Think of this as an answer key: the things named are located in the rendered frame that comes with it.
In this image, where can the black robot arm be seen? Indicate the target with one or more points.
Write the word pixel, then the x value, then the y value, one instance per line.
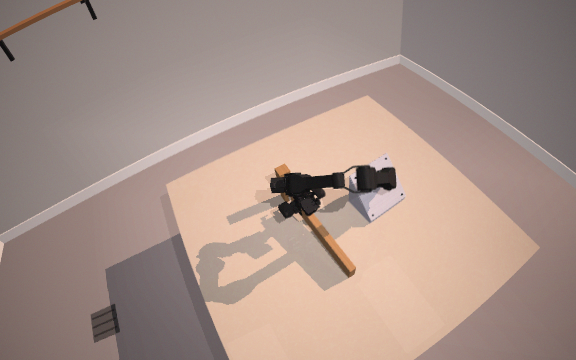
pixel 367 179

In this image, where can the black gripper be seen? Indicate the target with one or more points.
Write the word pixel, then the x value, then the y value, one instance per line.
pixel 288 210

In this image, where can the wooden post with two steel pins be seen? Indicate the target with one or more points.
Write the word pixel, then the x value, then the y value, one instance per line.
pixel 280 171

